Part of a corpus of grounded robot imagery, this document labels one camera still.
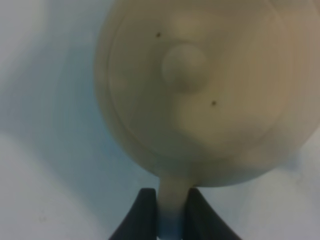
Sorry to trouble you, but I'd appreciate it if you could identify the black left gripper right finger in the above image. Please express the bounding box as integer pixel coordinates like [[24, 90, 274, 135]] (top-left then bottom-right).
[[182, 188, 241, 240]]

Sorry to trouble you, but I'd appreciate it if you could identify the beige ceramic teapot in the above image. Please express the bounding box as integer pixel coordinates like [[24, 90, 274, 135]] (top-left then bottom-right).
[[94, 0, 320, 239]]

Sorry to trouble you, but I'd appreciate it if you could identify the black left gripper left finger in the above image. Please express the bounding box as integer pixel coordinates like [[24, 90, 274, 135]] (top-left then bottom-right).
[[109, 188, 157, 240]]

